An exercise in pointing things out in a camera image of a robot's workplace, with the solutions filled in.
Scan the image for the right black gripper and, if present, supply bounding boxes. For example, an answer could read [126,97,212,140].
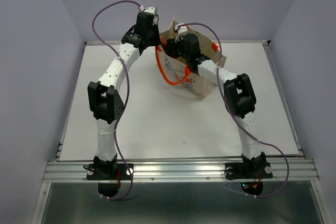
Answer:
[164,36,190,60]

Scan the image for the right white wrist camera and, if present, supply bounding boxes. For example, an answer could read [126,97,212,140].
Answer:
[173,23,188,42]

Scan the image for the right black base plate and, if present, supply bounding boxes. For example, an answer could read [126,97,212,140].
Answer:
[224,163,273,196]

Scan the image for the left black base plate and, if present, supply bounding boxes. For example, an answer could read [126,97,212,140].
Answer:
[83,162,134,201]

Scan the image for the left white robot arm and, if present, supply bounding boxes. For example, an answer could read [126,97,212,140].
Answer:
[87,7,160,179]

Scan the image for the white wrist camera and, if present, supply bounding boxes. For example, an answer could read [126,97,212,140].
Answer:
[173,23,188,42]
[138,5,158,15]

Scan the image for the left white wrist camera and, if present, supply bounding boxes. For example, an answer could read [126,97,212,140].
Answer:
[138,5,158,15]

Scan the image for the cream canvas bag orange handles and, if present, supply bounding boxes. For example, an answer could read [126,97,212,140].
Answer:
[155,19,220,100]

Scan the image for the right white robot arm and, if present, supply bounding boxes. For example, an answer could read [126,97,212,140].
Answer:
[165,34,260,180]

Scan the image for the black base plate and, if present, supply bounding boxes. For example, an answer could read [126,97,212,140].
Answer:
[83,162,134,201]
[224,163,273,196]

